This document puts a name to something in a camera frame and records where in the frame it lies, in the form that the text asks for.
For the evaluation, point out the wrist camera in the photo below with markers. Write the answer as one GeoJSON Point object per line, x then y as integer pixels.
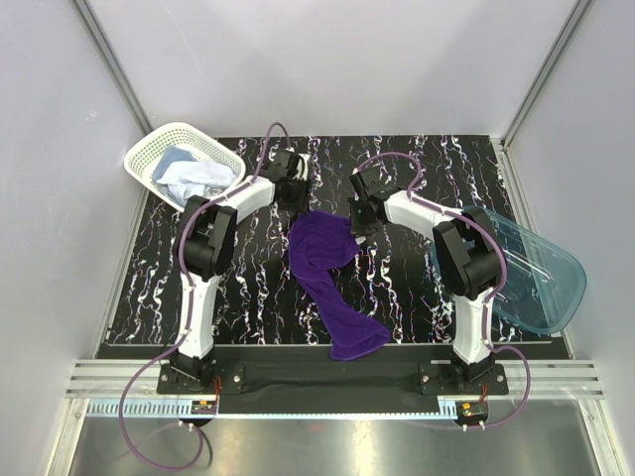
{"type": "Point", "coordinates": [367, 183]}
{"type": "Point", "coordinates": [286, 164]}

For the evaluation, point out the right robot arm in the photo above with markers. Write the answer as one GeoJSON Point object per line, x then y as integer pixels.
{"type": "Point", "coordinates": [470, 261]}

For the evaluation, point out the white perforated laundry basket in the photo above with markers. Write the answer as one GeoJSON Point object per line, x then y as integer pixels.
{"type": "Point", "coordinates": [141, 159]}

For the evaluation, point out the light blue towel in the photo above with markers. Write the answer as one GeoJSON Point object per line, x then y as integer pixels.
{"type": "Point", "coordinates": [171, 155]}

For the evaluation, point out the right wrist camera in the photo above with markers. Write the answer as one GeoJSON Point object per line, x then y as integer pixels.
{"type": "Point", "coordinates": [367, 183]}

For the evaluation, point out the purple microfiber towel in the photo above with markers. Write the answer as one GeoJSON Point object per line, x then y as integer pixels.
{"type": "Point", "coordinates": [319, 243]}

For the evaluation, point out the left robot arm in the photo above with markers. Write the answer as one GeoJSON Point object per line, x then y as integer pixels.
{"type": "Point", "coordinates": [204, 250]}

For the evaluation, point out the aluminium frame rail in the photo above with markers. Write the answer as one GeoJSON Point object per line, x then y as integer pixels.
{"type": "Point", "coordinates": [111, 387]}

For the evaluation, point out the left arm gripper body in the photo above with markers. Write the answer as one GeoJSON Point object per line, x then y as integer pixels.
{"type": "Point", "coordinates": [298, 197]}

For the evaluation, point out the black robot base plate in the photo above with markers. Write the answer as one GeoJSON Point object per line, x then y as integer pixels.
{"type": "Point", "coordinates": [421, 369]}

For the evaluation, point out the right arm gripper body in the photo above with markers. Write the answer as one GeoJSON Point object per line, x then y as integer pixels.
{"type": "Point", "coordinates": [360, 222]}

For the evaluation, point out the white towel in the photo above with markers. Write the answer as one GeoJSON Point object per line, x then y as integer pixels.
{"type": "Point", "coordinates": [203, 178]}

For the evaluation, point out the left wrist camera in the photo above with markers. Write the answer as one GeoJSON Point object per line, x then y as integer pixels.
{"type": "Point", "coordinates": [286, 164]}

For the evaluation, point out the blue transparent plastic tray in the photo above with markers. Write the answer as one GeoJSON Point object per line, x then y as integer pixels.
{"type": "Point", "coordinates": [545, 283]}

